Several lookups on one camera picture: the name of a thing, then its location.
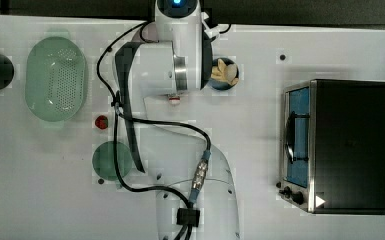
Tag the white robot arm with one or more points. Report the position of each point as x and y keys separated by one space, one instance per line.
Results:
x=192 y=179

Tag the blue bowl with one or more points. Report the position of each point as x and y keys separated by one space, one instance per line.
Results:
x=221 y=85

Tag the peeled banana toy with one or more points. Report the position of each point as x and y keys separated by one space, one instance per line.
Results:
x=227 y=73

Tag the small red tomato toy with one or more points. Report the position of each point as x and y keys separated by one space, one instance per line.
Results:
x=101 y=122

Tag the green mug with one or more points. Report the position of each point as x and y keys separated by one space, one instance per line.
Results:
x=103 y=160

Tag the silver toaster oven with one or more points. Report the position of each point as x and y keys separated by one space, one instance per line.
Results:
x=333 y=147

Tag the green perforated colander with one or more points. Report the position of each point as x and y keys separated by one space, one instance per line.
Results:
x=56 y=78

